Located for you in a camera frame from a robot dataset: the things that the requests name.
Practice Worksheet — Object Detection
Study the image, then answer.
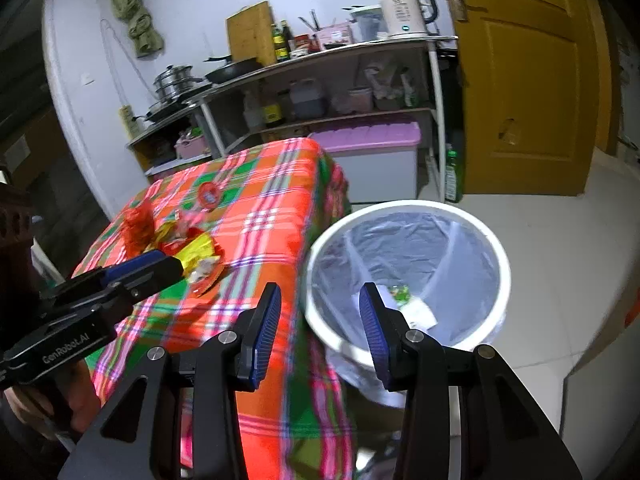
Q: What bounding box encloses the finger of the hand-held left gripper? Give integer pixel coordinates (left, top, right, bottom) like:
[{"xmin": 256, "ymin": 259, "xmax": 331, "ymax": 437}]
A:
[
  {"xmin": 117, "ymin": 258, "xmax": 185, "ymax": 306},
  {"xmin": 102, "ymin": 251, "xmax": 168, "ymax": 286}
]

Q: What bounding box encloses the white paper scrap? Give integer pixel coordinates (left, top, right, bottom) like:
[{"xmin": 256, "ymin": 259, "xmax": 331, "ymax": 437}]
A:
[{"xmin": 399, "ymin": 299, "xmax": 437, "ymax": 332}]

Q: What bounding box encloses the green label oil bottle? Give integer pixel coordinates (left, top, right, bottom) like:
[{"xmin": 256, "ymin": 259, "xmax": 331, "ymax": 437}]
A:
[{"xmin": 272, "ymin": 24, "xmax": 290, "ymax": 63}]

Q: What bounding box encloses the wooden cutting board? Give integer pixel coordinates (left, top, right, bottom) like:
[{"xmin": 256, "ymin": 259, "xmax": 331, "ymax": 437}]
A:
[{"xmin": 226, "ymin": 1, "xmax": 277, "ymax": 67}]

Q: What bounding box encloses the purple lid storage box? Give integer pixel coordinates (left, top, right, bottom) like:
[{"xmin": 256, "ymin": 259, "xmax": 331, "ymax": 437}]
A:
[{"xmin": 307, "ymin": 120, "xmax": 422, "ymax": 205}]

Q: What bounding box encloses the red round foil lid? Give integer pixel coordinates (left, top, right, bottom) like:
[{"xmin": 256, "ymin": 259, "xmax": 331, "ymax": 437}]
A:
[{"xmin": 197, "ymin": 182, "xmax": 224, "ymax": 209}]

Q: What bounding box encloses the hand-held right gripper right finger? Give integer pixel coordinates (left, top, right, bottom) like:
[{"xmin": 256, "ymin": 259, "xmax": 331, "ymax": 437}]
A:
[{"xmin": 359, "ymin": 282, "xmax": 583, "ymax": 480}]

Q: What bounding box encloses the yellow and red snack wrapper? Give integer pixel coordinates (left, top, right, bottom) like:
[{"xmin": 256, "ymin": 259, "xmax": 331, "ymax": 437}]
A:
[{"xmin": 159, "ymin": 232, "xmax": 224, "ymax": 282}]

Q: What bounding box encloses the green hanging cloth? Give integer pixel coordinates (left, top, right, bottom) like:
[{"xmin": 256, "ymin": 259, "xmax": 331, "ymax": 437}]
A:
[{"xmin": 106, "ymin": 0, "xmax": 166, "ymax": 59}]

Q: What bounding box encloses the yellow power strip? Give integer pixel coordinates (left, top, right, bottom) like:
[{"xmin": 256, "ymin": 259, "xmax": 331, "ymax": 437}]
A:
[{"xmin": 118, "ymin": 105, "xmax": 144, "ymax": 140}]

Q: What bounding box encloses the person's left hand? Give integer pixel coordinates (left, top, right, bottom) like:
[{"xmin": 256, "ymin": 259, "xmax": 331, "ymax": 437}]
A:
[{"xmin": 5, "ymin": 362, "xmax": 103, "ymax": 433}]

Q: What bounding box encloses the black induction cooker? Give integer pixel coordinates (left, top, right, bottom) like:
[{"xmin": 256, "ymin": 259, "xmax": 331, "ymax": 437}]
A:
[{"xmin": 134, "ymin": 97, "xmax": 202, "ymax": 124}]

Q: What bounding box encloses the green glass bottle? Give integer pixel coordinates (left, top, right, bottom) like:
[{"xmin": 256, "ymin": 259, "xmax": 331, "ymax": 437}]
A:
[{"xmin": 444, "ymin": 143, "xmax": 462, "ymax": 204}]

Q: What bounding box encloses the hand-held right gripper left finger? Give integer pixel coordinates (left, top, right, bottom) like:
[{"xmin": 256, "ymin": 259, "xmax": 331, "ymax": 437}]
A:
[{"xmin": 57, "ymin": 282, "xmax": 283, "ymax": 480}]

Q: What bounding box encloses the dark liquid plastic jug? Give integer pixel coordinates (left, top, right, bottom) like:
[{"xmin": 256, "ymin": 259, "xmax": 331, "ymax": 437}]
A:
[{"xmin": 289, "ymin": 79, "xmax": 329, "ymax": 117}]

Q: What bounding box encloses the white electric kettle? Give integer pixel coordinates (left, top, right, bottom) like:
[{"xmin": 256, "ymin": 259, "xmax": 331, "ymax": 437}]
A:
[{"xmin": 372, "ymin": 0, "xmax": 441, "ymax": 40}]

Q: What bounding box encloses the white trash bin with liner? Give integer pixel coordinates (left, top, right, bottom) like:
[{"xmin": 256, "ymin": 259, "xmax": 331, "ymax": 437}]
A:
[{"xmin": 312, "ymin": 210, "xmax": 501, "ymax": 408}]

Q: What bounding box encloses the yellow wooden door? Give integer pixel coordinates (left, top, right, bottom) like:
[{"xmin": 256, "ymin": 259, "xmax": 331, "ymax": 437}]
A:
[{"xmin": 435, "ymin": 0, "xmax": 615, "ymax": 199}]

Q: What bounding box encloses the clear crumpled wrapper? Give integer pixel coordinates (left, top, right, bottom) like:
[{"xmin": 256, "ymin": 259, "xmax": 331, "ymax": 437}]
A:
[{"xmin": 171, "ymin": 209, "xmax": 207, "ymax": 239}]

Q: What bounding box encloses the pink utensil holder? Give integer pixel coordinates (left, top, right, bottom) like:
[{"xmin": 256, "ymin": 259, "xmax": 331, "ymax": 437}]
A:
[{"xmin": 312, "ymin": 22, "xmax": 354, "ymax": 49}]

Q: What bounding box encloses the steel steamer pot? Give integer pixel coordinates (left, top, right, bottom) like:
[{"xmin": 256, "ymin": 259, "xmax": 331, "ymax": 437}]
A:
[{"xmin": 152, "ymin": 64, "xmax": 204, "ymax": 100}]

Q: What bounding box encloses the black frying pan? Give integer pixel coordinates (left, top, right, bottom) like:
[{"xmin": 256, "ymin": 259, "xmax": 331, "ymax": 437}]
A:
[{"xmin": 202, "ymin": 55, "xmax": 262, "ymax": 85}]

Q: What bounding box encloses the plaid tablecloth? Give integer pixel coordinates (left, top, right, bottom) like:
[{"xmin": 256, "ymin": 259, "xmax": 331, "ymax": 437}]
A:
[{"xmin": 72, "ymin": 137, "xmax": 358, "ymax": 480}]

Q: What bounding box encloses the crumpled red wrapper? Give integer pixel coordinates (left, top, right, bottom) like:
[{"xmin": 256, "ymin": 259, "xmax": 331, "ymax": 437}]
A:
[{"xmin": 121, "ymin": 199, "xmax": 157, "ymax": 257}]

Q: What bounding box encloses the flat red wrapper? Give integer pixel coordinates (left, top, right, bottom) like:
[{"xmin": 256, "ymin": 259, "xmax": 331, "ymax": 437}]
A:
[{"xmin": 187, "ymin": 264, "xmax": 227, "ymax": 297}]

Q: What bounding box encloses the white kitchen shelf rack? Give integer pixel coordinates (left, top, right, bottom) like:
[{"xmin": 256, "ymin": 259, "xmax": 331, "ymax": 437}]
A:
[{"xmin": 125, "ymin": 35, "xmax": 462, "ymax": 202}]

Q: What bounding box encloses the clear plastic jug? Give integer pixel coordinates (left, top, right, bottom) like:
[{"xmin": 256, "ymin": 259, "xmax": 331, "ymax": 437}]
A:
[{"xmin": 350, "ymin": 5, "xmax": 387, "ymax": 44}]

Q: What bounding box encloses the white plastic bottle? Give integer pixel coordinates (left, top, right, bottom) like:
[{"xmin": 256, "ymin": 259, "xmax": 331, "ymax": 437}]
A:
[{"xmin": 244, "ymin": 92, "xmax": 265, "ymax": 131}]

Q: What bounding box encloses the dark brown plastic crate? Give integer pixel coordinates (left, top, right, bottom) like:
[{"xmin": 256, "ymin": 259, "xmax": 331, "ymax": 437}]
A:
[{"xmin": 0, "ymin": 182, "xmax": 36, "ymax": 253}]

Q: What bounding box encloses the pink plastic basket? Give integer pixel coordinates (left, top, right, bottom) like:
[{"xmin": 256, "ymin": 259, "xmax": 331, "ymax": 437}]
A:
[{"xmin": 174, "ymin": 132, "xmax": 209, "ymax": 161}]

